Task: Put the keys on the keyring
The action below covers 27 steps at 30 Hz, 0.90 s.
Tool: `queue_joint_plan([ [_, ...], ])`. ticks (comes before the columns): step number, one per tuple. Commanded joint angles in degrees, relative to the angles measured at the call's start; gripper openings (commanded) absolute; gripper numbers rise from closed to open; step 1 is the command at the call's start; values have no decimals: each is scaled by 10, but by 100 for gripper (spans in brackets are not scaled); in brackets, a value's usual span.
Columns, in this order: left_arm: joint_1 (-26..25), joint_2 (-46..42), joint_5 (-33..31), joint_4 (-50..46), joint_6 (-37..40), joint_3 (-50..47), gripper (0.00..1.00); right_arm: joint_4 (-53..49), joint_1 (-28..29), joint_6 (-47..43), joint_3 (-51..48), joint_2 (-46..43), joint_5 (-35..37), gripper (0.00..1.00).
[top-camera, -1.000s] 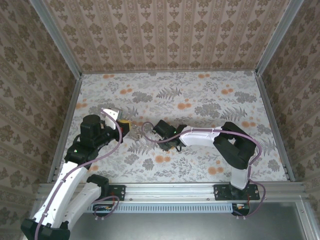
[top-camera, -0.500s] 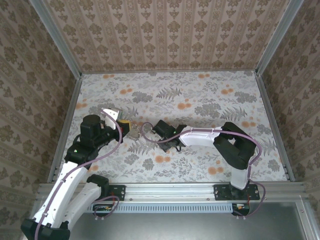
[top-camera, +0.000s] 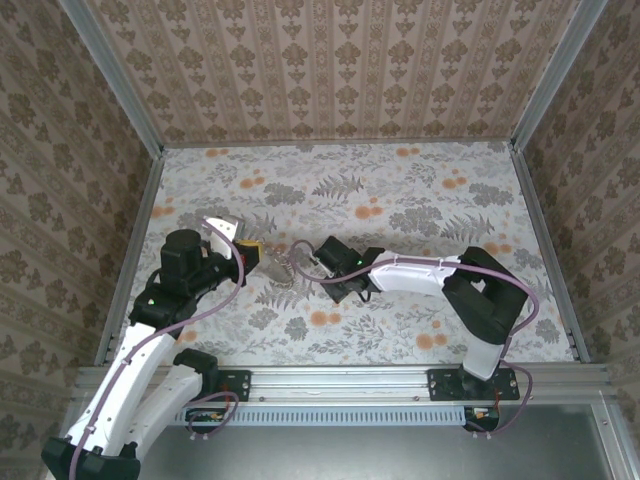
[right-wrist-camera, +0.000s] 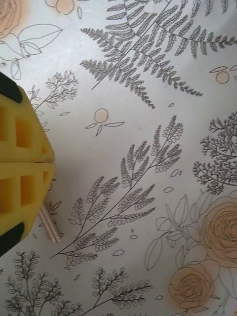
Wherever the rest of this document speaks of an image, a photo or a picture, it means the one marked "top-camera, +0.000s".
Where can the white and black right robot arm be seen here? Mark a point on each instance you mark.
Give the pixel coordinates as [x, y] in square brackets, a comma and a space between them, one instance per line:
[410, 275]

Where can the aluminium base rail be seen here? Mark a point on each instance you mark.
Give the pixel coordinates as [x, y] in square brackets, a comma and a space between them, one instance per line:
[340, 385]

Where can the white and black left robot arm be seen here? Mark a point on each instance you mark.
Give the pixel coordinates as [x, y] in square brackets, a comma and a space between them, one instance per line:
[130, 380]

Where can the aluminium frame post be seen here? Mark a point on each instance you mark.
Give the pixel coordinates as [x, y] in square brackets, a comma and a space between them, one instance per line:
[115, 80]
[555, 70]

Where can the grey metal panel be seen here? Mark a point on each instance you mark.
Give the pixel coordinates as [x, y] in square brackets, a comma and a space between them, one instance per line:
[350, 455]

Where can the floral patterned table cover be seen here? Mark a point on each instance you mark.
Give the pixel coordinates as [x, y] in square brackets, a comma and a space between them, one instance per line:
[400, 190]

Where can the aluminium table side rail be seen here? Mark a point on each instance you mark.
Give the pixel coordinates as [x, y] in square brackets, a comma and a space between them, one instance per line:
[135, 250]
[545, 240]

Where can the metal plate with key rings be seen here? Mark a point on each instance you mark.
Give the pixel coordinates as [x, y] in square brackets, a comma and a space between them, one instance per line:
[280, 270]

